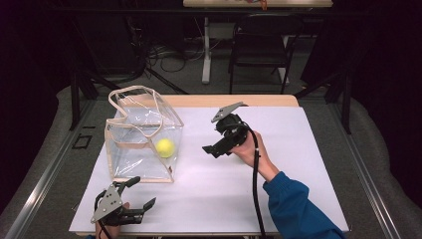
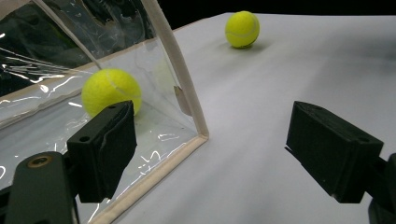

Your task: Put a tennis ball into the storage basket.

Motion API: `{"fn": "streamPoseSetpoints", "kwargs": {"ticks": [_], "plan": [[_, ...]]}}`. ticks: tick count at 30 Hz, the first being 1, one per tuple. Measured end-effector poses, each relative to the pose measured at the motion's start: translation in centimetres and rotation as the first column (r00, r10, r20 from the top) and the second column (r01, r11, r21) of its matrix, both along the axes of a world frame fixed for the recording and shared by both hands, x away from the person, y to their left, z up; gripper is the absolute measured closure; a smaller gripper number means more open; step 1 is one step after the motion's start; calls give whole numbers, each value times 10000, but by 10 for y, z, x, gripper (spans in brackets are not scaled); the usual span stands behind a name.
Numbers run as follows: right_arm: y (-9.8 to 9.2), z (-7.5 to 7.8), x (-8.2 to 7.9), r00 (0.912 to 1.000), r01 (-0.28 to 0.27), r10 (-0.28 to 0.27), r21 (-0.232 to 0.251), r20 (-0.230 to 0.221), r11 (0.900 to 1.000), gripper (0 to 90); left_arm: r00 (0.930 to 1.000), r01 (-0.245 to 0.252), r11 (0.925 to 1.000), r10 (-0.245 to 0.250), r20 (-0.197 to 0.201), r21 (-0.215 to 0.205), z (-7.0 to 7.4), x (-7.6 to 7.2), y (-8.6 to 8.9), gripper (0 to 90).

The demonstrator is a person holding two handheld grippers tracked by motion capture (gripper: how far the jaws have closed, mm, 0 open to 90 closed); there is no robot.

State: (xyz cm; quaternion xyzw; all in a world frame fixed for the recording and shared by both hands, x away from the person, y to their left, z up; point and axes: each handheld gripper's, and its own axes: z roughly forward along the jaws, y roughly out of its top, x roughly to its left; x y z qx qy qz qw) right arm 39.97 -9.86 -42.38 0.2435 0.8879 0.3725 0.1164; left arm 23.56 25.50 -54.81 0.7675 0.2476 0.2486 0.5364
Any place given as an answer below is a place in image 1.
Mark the black metal stand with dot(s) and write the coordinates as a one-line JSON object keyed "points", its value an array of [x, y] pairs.
{"points": [[347, 113], [74, 106]]}

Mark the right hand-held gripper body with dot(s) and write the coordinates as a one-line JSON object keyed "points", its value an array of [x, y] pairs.
{"points": [[232, 131]]}

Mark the white table mat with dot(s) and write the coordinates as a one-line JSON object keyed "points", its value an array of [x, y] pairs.
{"points": [[199, 199]]}

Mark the person's right hand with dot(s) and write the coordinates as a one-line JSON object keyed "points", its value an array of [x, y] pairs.
{"points": [[249, 153]]}

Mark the dark curtain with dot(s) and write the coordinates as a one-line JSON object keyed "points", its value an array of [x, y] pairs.
{"points": [[20, 99], [391, 99]]}

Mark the metal floor rail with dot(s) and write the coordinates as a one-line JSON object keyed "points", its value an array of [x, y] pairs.
{"points": [[46, 179], [365, 179]]}

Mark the orange object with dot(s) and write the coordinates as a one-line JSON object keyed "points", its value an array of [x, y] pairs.
{"points": [[263, 4]]}

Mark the black chair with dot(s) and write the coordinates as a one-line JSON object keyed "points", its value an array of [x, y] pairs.
{"points": [[258, 43]]}

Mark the person's left hand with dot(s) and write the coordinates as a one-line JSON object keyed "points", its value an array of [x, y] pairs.
{"points": [[112, 231]]}

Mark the clear plastic bag beige trim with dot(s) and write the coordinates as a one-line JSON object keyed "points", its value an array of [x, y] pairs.
{"points": [[132, 164]]}

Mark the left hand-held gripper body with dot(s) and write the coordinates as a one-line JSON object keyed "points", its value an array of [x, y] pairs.
{"points": [[106, 203]]}

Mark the yellow tennis ball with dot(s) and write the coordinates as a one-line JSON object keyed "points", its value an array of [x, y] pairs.
{"points": [[165, 148]]}

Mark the wooden table with white legs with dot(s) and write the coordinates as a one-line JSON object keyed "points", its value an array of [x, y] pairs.
{"points": [[206, 66]]}

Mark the black tripod stand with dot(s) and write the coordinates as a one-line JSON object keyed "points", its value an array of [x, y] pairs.
{"points": [[166, 81]]}

